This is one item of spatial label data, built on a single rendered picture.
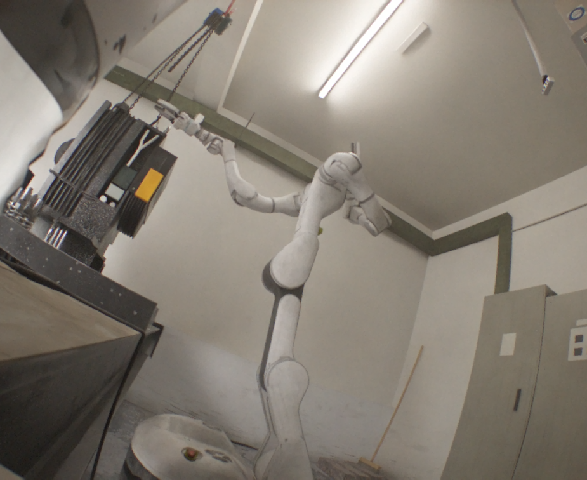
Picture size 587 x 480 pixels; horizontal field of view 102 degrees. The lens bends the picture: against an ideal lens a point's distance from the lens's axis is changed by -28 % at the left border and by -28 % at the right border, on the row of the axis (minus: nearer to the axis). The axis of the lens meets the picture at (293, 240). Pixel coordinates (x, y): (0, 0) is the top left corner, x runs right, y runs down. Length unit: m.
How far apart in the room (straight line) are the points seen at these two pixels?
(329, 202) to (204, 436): 1.12
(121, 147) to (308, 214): 1.07
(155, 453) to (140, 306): 0.51
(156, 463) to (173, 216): 2.27
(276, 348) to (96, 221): 1.06
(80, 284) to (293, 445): 0.87
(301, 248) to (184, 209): 1.87
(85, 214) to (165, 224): 1.31
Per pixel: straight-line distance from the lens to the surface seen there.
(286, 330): 1.24
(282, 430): 1.22
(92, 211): 1.74
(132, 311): 0.77
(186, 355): 2.75
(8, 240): 0.88
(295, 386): 1.20
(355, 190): 1.31
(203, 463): 1.06
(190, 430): 1.43
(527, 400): 2.45
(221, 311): 2.84
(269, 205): 1.58
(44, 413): 0.47
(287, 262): 1.23
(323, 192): 1.42
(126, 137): 1.89
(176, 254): 2.86
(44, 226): 1.69
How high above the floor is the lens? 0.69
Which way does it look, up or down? 23 degrees up
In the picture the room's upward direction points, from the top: 21 degrees clockwise
